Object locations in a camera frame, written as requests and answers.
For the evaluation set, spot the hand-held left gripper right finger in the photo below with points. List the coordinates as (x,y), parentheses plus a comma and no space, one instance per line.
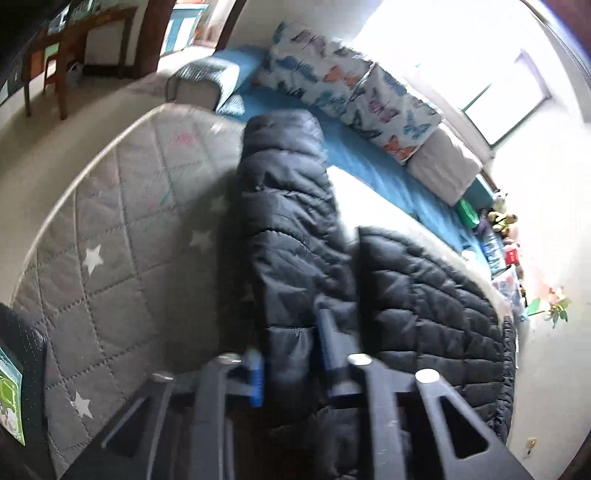
(328,344)

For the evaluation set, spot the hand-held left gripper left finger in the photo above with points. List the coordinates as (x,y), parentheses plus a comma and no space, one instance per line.
(256,379)

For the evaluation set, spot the black puffer jacket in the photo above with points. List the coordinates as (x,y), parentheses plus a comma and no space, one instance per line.
(295,221)

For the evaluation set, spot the blue bed sheet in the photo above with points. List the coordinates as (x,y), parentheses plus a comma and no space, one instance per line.
(369,161)

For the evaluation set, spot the green plastic basin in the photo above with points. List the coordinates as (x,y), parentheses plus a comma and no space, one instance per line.
(468,213)

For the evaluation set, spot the grey quilted star mattress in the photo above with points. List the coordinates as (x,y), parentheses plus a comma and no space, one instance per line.
(129,230)

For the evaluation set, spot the pile of stuffed toys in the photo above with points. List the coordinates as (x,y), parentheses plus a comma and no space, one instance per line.
(501,217)

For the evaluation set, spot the beige pillow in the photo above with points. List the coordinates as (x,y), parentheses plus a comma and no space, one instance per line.
(445,164)

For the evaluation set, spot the butterfly print pillow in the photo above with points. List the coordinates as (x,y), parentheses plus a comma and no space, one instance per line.
(309,64)
(392,115)

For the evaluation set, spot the black box with green label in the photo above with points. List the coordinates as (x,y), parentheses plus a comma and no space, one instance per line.
(21,350)

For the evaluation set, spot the window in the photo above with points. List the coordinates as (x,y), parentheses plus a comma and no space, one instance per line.
(505,99)

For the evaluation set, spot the orange chair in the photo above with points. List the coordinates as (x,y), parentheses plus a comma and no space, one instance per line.
(62,64)

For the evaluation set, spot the wooden desk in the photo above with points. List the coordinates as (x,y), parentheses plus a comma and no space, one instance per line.
(92,23)

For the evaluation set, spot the wall socket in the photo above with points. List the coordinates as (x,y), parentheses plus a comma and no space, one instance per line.
(532,444)

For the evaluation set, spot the flower wall sticker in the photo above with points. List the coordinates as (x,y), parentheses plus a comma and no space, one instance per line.
(554,307)

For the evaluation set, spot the brown wooden door frame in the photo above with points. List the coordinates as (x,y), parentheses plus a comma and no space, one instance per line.
(154,37)

